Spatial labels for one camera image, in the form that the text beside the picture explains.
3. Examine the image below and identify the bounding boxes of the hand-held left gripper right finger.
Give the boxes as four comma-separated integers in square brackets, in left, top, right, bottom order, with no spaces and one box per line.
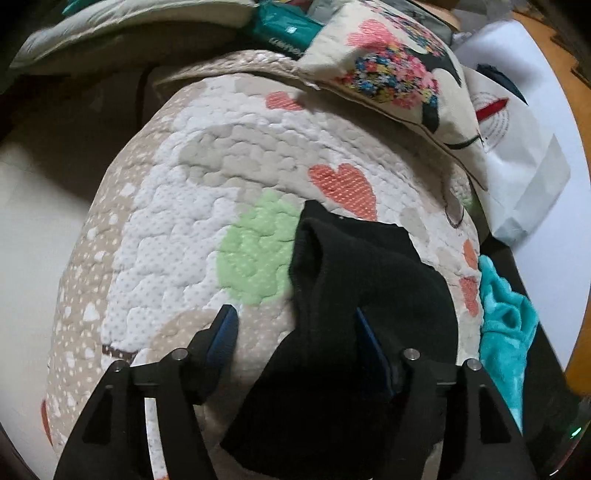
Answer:
[355,307,539,480]

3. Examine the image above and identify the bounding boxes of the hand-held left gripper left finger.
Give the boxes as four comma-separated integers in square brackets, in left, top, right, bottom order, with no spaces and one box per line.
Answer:
[53,304,239,480]

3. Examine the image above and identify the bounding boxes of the black pants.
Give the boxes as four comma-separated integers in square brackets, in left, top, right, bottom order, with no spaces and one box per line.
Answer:
[221,199,459,480]

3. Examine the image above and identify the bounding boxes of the teal fleece blanket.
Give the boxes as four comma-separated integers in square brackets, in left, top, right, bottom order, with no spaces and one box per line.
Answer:
[478,255,540,432]

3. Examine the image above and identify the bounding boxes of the quilted heart-print blanket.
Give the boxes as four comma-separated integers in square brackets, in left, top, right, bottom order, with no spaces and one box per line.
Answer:
[39,48,485,480]

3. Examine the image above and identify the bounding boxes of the white paper shopping bag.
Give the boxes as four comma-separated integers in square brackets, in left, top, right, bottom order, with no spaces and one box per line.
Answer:
[455,21,572,246]

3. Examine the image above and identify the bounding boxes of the floral print cushion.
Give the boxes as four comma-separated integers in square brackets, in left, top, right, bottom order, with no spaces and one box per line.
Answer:
[295,0,490,190]

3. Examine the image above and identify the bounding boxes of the green wet wipes pack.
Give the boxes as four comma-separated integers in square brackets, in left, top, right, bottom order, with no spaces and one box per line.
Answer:
[252,4,324,61]

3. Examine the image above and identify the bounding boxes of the beige padded mat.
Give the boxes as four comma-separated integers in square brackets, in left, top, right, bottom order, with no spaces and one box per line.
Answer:
[9,0,259,70]

